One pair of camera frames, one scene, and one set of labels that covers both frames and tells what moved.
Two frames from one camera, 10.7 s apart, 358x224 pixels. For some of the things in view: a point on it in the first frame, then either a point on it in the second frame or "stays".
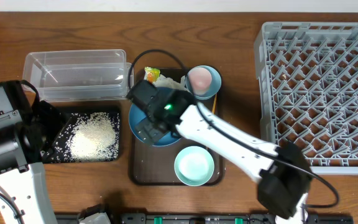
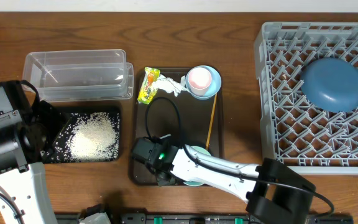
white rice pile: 94,138 stays
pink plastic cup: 201,80 stays
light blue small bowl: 214,86 stays
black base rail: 189,218 stays
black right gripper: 148,129 to 163,182
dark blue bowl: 137,114 to 333,84
